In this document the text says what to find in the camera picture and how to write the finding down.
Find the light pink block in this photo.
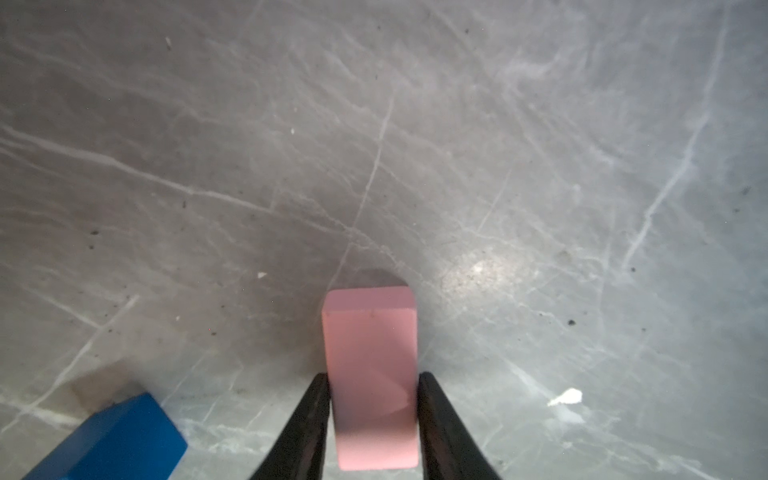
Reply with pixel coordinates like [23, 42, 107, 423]
[321, 286, 419, 471]

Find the dark blue cube block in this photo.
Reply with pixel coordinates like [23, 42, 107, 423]
[24, 393, 188, 480]

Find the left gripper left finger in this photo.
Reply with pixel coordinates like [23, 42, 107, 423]
[250, 373, 330, 480]

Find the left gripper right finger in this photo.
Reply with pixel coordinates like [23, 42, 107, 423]
[417, 372, 501, 480]

